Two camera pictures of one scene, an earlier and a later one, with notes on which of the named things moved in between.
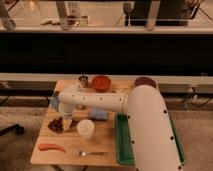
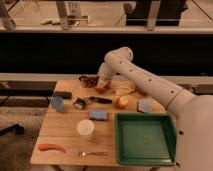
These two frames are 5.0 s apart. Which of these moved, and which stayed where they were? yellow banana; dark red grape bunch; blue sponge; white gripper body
Moved: white gripper body; dark red grape bunch
Stayed: blue sponge; yellow banana
